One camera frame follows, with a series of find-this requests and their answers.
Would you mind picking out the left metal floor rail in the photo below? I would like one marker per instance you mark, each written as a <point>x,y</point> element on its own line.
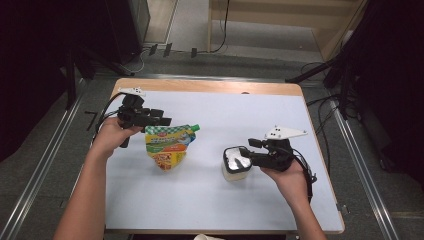
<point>36,173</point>

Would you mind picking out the person's right hand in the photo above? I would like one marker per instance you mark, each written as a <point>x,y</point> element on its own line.
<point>293,183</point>

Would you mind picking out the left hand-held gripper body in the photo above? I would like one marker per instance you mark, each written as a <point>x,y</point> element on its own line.
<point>133,115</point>

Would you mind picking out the black curtain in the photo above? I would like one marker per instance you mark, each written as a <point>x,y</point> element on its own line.
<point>393,66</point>
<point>30,66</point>

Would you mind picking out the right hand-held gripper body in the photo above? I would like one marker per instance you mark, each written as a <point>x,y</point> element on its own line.
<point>278,155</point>

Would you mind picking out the metal floor rail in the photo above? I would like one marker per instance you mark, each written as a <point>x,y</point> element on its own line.
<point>366,180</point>
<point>36,173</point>

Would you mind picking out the black cabinet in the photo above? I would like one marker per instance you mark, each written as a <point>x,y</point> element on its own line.
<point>123,30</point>

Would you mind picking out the small white object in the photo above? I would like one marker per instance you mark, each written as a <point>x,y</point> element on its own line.
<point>205,237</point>

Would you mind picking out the yellow green seasoning pouch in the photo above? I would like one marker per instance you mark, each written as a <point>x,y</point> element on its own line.
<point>168,146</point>

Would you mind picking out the light wooden frame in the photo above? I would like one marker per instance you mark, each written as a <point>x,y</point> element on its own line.
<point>266,13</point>

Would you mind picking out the clear container with black lid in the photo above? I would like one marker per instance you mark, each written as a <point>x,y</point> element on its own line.
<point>233,166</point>

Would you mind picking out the black metal stand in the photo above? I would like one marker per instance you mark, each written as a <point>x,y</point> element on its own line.
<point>343,100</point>
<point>70,83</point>

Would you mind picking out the right metal floor rail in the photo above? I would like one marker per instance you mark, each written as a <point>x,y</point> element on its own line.
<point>366,180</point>

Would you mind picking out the person's left hand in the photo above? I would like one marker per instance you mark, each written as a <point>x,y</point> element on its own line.
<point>108,140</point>

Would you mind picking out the metal corner bracket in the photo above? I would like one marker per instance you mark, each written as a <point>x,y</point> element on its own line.
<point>343,209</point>

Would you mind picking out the small black bracket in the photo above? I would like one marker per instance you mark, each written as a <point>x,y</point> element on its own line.
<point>167,49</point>
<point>194,52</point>
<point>153,49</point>

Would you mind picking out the metal strip behind table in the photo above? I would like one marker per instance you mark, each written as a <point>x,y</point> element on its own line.
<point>200,77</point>

